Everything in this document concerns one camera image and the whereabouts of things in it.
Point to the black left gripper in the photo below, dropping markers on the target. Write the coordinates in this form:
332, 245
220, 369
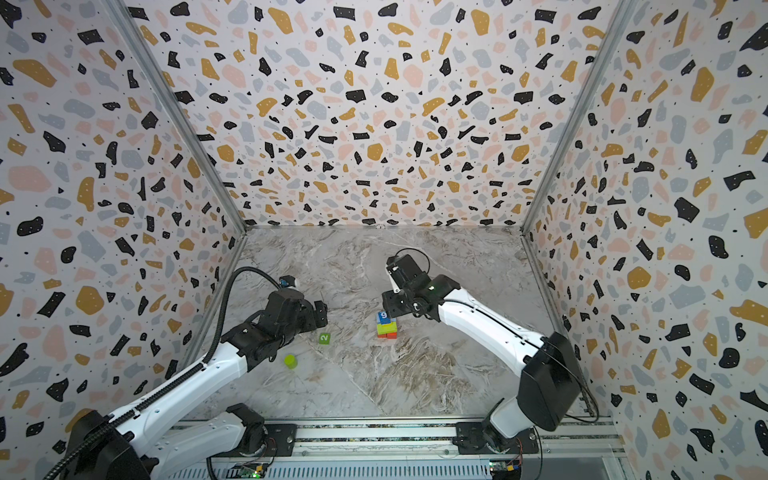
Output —
321, 312

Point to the lime green cylinder block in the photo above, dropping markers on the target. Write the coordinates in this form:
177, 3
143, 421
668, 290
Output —
290, 361

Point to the aluminium right corner post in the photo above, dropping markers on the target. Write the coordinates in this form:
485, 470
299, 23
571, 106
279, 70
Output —
619, 20

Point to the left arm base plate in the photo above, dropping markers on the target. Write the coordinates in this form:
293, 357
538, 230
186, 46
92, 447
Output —
264, 442

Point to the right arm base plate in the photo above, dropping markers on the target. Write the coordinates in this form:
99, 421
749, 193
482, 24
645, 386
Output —
480, 438

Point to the blue number cube nine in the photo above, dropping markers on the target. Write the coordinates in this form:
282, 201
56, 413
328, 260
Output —
382, 318

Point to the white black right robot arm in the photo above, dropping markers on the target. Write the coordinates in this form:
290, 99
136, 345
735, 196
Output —
547, 368

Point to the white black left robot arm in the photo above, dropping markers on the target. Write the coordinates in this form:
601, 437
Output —
134, 442

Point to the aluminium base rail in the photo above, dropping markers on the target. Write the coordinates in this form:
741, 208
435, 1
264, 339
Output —
418, 448

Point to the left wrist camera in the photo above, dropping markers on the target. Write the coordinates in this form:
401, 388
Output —
288, 281

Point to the aluminium corner post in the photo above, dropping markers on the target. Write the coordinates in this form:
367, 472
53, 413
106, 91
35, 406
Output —
619, 20
121, 18

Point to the lime green rectangular block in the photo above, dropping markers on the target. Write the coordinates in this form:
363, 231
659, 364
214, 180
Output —
386, 329

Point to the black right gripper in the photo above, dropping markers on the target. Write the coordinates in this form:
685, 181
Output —
402, 301

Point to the aluminium left corner post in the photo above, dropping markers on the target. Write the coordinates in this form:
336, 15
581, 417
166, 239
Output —
121, 18

